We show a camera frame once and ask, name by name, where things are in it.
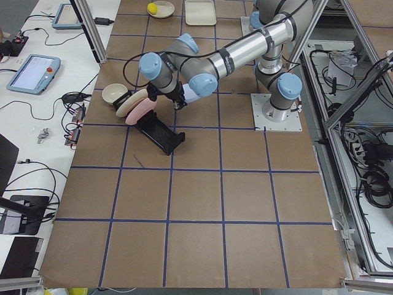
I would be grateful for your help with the near teach pendant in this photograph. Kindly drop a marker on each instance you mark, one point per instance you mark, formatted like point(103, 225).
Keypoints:
point(35, 74)

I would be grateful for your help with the white rectangular tray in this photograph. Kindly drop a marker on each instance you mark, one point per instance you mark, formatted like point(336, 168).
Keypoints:
point(200, 13)

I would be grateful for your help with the aluminium frame post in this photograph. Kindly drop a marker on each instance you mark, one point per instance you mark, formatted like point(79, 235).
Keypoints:
point(88, 25)

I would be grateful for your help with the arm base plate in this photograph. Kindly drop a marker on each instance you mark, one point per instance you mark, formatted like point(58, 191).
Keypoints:
point(269, 119)
point(246, 25)

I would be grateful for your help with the cream plate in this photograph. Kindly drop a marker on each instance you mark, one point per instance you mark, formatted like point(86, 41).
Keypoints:
point(131, 102)

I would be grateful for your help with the black power brick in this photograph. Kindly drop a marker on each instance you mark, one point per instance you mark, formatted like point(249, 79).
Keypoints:
point(103, 21)

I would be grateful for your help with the cream bowl in rack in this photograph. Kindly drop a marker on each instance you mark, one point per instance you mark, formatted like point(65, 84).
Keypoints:
point(113, 92)

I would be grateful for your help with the pink plate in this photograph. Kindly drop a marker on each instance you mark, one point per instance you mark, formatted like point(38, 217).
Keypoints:
point(140, 110)

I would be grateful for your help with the black dish rack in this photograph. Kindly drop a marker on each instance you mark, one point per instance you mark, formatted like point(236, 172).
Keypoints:
point(154, 129)

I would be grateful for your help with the far teach pendant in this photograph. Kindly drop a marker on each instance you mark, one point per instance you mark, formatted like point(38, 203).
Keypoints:
point(66, 18)

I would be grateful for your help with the yellow lemon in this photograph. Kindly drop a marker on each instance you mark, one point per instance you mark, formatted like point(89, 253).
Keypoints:
point(152, 8)

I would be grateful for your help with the grey metal clip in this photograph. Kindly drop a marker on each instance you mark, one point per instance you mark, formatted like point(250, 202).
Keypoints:
point(43, 134)

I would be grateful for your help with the white oval bowl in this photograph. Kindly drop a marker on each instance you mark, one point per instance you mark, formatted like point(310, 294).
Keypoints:
point(165, 9)

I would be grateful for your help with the black monitor stand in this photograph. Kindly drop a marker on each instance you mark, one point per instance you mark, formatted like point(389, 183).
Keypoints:
point(23, 214)

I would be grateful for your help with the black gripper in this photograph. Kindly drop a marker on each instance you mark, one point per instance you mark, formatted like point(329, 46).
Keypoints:
point(176, 94)

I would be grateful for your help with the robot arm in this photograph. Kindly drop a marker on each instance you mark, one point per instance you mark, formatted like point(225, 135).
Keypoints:
point(184, 76)

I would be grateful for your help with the teach pendant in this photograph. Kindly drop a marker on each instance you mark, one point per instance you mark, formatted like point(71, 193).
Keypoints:
point(35, 74)
point(66, 18)

